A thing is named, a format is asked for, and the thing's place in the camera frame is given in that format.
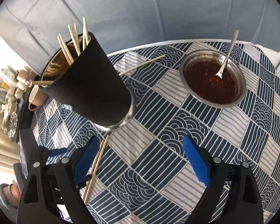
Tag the black side shelf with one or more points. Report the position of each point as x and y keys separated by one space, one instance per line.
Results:
x=25 y=117

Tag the blue white patterned tablecloth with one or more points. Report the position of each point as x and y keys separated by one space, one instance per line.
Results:
x=144 y=175

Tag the beige ceramic mug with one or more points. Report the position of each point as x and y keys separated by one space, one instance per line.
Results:
x=37 y=98

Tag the steel bowl with sauce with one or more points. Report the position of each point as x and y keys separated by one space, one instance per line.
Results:
x=198 y=72

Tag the person's left hand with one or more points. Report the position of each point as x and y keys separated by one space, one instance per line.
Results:
x=10 y=195

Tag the metal spoon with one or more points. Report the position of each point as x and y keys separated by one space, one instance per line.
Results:
x=219 y=74

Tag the black steel utensil cup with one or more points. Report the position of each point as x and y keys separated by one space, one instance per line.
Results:
x=94 y=89

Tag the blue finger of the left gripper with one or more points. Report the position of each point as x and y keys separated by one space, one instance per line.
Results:
x=56 y=152

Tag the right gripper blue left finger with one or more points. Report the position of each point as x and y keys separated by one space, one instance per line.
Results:
x=71 y=174

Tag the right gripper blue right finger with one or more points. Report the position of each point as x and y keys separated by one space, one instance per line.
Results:
x=243 y=204

